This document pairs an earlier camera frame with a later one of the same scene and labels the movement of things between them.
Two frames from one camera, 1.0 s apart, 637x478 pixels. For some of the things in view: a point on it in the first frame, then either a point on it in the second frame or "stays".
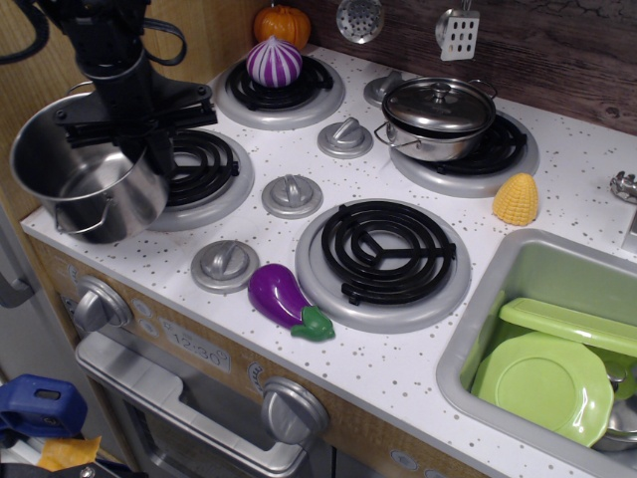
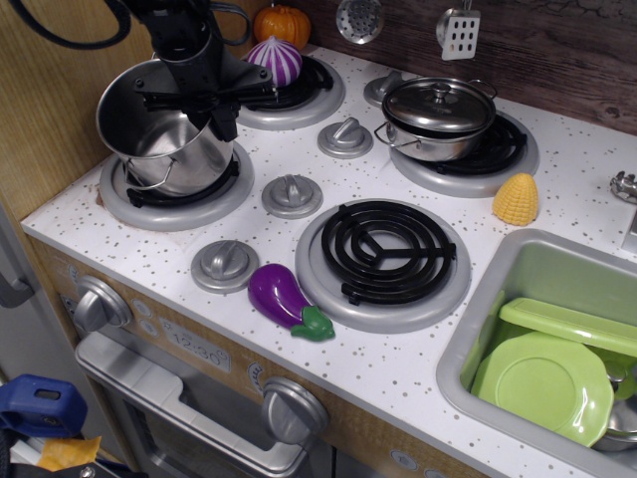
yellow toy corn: (517, 200) stays
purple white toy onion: (274, 64) stays
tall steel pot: (96, 192) to (167, 152)
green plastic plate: (558, 385) stays
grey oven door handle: (164, 390) stays
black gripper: (130, 104) to (209, 90)
